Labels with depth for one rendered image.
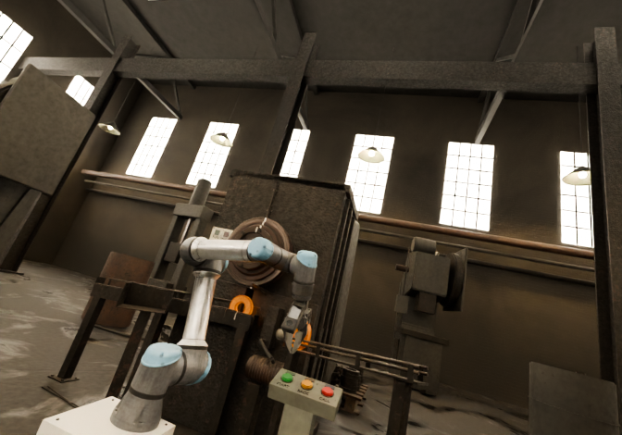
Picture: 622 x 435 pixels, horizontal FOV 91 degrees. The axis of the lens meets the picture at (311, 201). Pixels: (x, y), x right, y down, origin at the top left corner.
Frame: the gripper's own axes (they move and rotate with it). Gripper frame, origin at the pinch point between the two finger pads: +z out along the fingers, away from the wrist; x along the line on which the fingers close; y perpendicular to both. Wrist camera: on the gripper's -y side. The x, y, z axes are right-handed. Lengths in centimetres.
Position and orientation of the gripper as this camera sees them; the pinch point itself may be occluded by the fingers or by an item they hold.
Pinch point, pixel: (292, 351)
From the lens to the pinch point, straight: 120.8
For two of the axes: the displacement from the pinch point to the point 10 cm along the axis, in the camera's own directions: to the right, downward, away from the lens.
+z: -1.5, 9.9, 0.1
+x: -9.5, -1.5, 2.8
